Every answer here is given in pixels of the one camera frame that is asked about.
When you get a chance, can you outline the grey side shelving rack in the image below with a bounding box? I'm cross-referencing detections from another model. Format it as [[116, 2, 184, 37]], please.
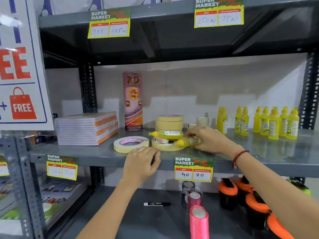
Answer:
[[0, 130, 48, 239]]

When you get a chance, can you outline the yellow green price tag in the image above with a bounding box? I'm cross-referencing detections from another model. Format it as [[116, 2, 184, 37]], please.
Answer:
[[0, 155, 10, 177], [174, 157, 214, 182], [46, 154, 78, 181], [194, 0, 244, 28], [88, 7, 131, 39]]

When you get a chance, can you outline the large cream masking tape ring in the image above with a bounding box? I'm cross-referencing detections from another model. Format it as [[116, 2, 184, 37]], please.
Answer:
[[152, 137, 185, 152]]

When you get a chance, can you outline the grey metal shelving rack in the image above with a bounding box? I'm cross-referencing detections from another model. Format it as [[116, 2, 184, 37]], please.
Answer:
[[27, 0, 319, 239]]

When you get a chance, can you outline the person's right hand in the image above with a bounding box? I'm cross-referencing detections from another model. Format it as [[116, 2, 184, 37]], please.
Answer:
[[186, 126, 244, 161]]

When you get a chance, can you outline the person's left forearm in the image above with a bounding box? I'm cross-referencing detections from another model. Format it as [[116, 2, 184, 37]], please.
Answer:
[[76, 179, 143, 239]]

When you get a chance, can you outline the cream tape roll red core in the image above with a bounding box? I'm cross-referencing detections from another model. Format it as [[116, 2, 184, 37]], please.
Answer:
[[114, 137, 150, 154]]

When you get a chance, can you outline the green black tape dispenser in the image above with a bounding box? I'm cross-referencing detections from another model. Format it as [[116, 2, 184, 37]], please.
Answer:
[[287, 179, 312, 196]]

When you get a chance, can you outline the row of standing yellow bottles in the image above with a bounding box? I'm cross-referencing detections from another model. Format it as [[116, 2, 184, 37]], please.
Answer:
[[216, 106, 300, 140]]

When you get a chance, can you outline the person's left hand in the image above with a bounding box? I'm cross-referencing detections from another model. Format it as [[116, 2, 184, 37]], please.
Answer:
[[121, 147, 161, 184]]

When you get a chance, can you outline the small yellow glue bottle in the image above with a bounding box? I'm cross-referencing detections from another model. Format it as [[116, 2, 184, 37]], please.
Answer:
[[174, 137, 201, 149]]

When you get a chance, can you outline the orange black tape dispenser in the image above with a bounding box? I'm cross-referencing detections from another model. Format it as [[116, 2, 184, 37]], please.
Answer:
[[245, 192, 271, 231], [218, 178, 239, 211], [266, 213, 296, 239], [235, 175, 254, 207]]

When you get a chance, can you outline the stack of colourful magazines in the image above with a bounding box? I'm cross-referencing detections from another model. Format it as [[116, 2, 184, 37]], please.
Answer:
[[39, 180, 86, 223]]

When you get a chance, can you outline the transparent tape roll stack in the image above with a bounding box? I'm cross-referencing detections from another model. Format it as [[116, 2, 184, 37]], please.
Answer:
[[181, 181, 196, 205]]

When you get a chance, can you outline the lying yellow bottle white label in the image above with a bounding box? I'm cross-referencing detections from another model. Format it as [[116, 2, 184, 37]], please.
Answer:
[[149, 130, 184, 140]]

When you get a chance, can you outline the white promo poster sign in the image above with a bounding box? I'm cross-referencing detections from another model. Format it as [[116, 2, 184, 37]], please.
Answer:
[[0, 0, 54, 131]]

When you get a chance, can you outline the person's right forearm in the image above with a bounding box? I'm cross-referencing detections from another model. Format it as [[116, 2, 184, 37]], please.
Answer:
[[233, 151, 319, 239]]

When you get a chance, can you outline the cream masking tape roll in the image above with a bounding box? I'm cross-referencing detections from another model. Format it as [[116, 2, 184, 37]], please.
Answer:
[[155, 120, 184, 132], [157, 114, 184, 122]]

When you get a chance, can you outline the red thread wristband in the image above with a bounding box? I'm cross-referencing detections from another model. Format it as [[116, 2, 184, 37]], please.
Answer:
[[232, 150, 250, 169]]

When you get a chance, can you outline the pink ribbon roll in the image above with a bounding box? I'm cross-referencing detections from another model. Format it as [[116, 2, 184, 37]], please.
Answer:
[[187, 191, 202, 212], [189, 205, 209, 239]]

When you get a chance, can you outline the tall pink tube canister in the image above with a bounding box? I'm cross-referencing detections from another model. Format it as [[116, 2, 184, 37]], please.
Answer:
[[122, 71, 143, 132]]

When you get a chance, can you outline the stack of orange-edged notebooks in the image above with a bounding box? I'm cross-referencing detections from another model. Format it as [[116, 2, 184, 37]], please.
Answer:
[[54, 111, 119, 146]]

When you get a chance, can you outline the white box blue print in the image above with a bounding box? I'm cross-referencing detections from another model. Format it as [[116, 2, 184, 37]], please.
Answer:
[[41, 0, 104, 16]]

